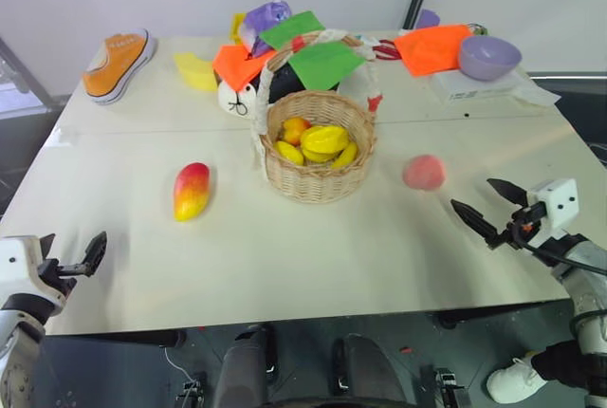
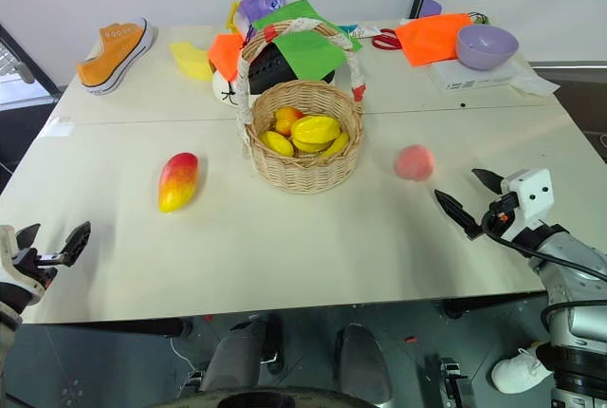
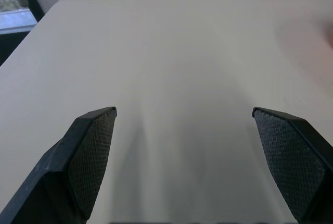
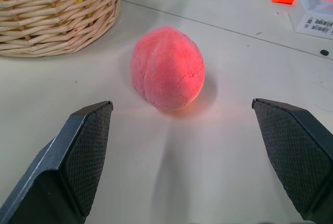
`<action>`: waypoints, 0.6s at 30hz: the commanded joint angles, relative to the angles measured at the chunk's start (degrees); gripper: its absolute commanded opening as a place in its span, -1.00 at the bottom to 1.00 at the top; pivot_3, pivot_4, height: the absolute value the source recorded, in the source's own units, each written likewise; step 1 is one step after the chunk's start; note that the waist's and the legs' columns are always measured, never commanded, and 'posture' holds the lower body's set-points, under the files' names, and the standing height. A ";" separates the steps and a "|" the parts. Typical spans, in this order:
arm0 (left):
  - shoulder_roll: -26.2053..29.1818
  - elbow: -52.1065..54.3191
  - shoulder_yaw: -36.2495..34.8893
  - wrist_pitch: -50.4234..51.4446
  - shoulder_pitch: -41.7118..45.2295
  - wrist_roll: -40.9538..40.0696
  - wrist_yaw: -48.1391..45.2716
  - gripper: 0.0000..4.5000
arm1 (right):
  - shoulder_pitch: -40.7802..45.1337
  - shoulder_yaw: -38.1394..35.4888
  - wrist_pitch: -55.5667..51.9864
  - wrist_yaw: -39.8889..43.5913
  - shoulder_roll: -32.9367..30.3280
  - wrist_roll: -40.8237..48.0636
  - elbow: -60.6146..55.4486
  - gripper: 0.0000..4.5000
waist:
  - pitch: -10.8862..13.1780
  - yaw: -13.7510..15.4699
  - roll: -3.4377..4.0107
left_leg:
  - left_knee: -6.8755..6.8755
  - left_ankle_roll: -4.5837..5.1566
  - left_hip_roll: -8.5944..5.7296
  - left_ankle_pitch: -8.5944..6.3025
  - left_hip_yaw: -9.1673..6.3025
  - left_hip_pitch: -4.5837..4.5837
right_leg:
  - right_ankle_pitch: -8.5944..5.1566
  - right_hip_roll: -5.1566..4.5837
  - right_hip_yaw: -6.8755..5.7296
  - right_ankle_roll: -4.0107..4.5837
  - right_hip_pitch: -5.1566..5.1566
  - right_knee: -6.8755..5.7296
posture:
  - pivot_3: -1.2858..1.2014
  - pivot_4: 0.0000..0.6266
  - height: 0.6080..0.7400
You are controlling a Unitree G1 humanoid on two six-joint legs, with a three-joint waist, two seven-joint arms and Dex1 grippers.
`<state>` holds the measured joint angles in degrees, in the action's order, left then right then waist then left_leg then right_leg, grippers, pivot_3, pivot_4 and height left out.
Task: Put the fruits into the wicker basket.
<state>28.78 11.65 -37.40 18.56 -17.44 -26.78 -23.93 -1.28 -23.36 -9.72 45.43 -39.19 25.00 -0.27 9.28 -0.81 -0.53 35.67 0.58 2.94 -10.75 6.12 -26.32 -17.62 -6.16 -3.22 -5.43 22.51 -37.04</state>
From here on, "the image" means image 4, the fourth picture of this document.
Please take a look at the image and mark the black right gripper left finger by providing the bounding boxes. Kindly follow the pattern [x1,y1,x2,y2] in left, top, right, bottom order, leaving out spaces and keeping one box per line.
[0,101,114,224]

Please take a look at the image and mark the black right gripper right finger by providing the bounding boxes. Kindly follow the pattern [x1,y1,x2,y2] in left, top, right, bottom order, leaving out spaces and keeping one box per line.
[251,98,333,224]

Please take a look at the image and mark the wicker basket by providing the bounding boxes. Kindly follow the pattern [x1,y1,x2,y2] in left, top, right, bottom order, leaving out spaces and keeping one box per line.
[0,0,121,58]

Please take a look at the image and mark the pink peach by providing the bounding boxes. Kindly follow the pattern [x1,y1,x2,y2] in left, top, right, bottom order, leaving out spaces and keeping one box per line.
[131,26,206,109]

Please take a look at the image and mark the white box with barcode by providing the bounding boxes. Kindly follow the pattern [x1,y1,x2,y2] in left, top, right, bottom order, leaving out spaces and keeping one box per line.
[287,0,333,37]

